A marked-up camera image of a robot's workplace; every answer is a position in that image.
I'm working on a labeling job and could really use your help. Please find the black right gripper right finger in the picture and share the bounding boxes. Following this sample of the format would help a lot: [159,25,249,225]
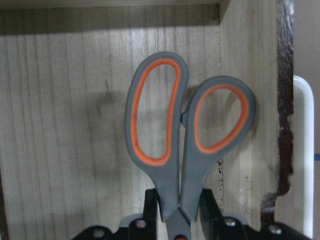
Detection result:
[199,188,224,240]

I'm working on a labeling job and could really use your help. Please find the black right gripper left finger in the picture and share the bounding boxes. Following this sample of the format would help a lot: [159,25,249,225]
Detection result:
[142,189,158,240]

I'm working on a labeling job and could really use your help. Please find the grey orange scissors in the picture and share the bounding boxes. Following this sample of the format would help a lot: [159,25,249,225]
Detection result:
[125,51,256,240]

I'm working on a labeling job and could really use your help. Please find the light wooden drawer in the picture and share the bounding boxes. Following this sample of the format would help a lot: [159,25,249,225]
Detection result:
[0,0,294,240]

